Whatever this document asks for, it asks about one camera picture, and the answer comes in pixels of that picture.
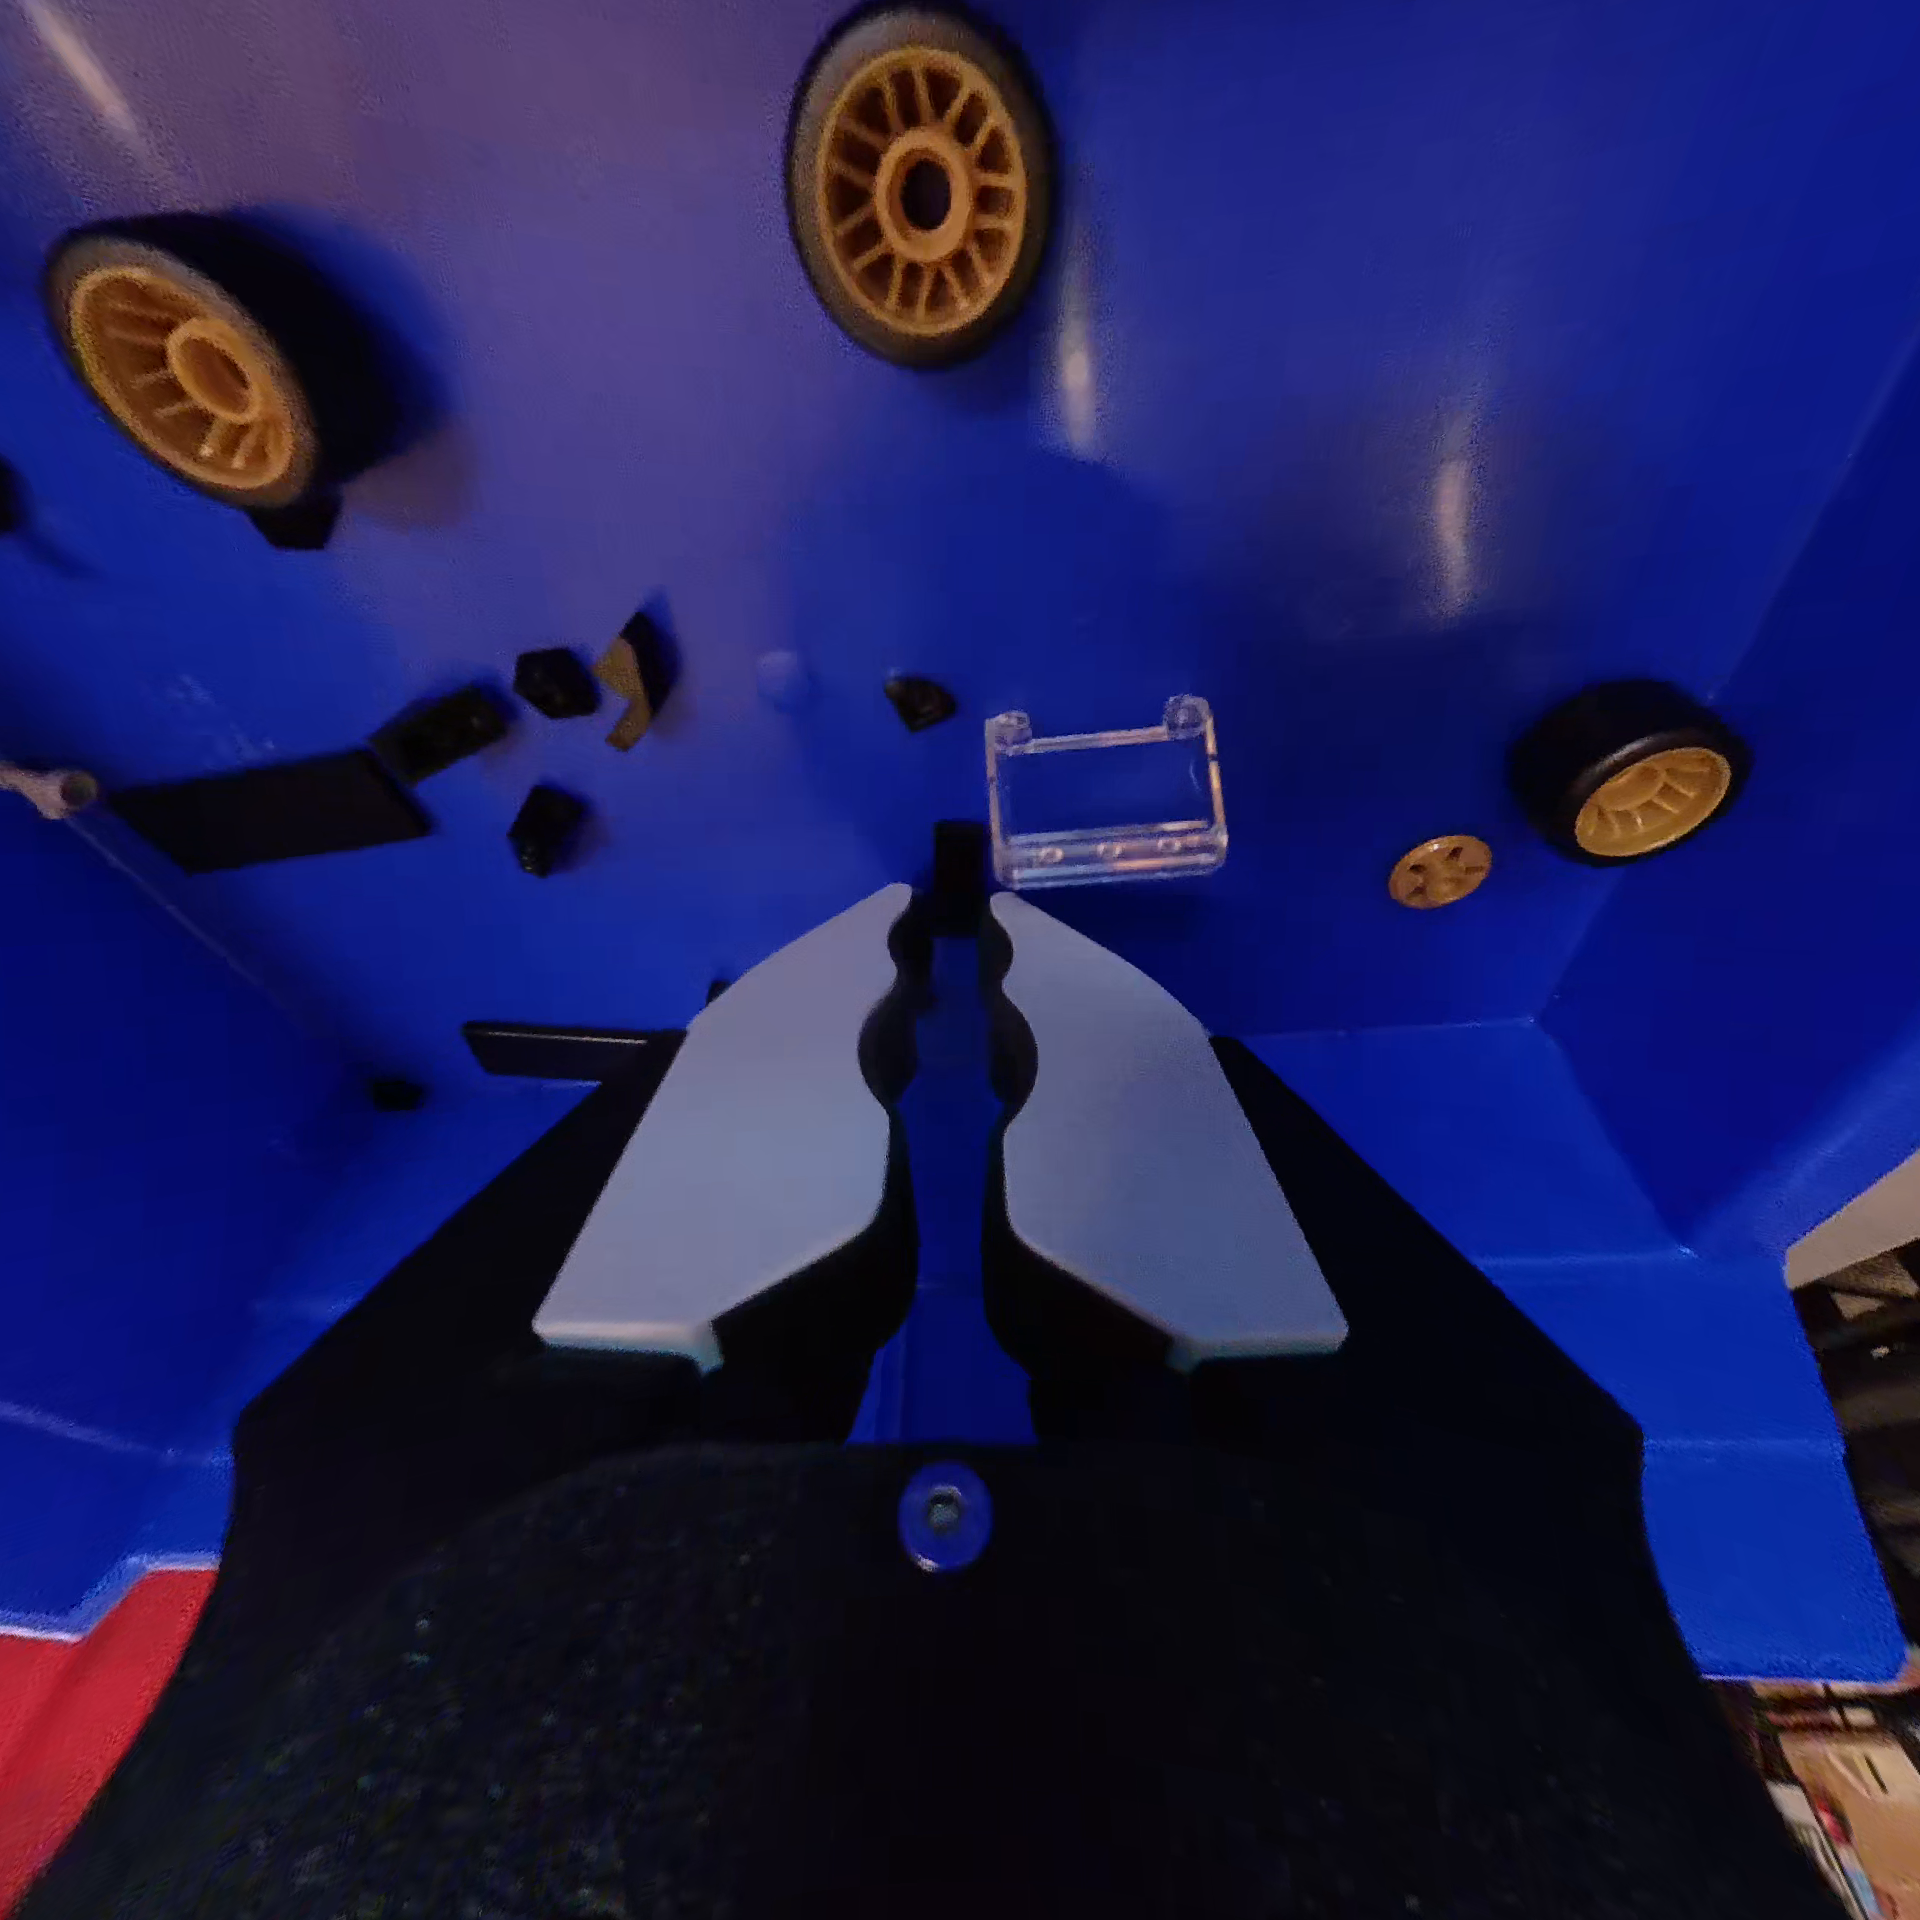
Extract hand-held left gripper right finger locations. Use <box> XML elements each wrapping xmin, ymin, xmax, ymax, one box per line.
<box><xmin>984</xmin><ymin>890</ymin><xmax>1352</xmax><ymax>1373</ymax></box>

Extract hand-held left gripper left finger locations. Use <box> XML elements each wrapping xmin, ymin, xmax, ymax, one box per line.
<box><xmin>534</xmin><ymin>882</ymin><xmax>924</xmax><ymax>1373</ymax></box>

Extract small black lego piece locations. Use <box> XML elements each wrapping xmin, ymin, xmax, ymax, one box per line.
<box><xmin>918</xmin><ymin>816</ymin><xmax>998</xmax><ymax>937</ymax></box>

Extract blue plastic bin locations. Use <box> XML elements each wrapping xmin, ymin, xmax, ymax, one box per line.
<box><xmin>0</xmin><ymin>0</ymin><xmax>1920</xmax><ymax>1689</ymax></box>

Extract clear lego wedge piece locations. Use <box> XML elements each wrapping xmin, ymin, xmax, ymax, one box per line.
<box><xmin>982</xmin><ymin>694</ymin><xmax>1234</xmax><ymax>896</ymax></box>

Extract tan lego wheel hub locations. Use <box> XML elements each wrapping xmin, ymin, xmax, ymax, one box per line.
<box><xmin>1383</xmin><ymin>832</ymin><xmax>1500</xmax><ymax>917</ymax></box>

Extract scattered loose black lego parts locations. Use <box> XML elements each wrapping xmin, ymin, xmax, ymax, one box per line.
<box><xmin>92</xmin><ymin>451</ymin><xmax>970</xmax><ymax>1117</ymax></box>

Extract tyred tan lego wheel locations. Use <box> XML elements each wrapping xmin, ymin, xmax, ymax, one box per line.
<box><xmin>39</xmin><ymin>216</ymin><xmax>384</xmax><ymax>521</ymax></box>
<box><xmin>783</xmin><ymin>4</ymin><xmax>1060</xmax><ymax>374</ymax></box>
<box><xmin>1506</xmin><ymin>682</ymin><xmax>1752</xmax><ymax>875</ymax></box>

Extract red plastic bin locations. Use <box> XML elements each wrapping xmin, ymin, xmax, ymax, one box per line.
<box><xmin>0</xmin><ymin>1562</ymin><xmax>218</xmax><ymax>1897</ymax></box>

